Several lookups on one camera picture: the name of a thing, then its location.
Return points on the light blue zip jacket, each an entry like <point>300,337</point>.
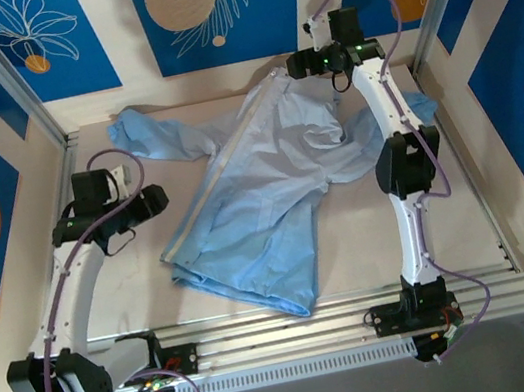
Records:
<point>262,196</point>

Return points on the right black controller housing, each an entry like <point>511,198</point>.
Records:
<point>426,347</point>

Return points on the aluminium side rail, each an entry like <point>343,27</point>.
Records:
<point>69,156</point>
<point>473,179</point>

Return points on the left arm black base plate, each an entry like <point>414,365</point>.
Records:
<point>184,359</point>

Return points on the aluminium mounting rail beam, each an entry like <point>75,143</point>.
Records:
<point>290,328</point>

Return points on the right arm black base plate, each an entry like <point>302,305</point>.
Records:
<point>386,321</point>

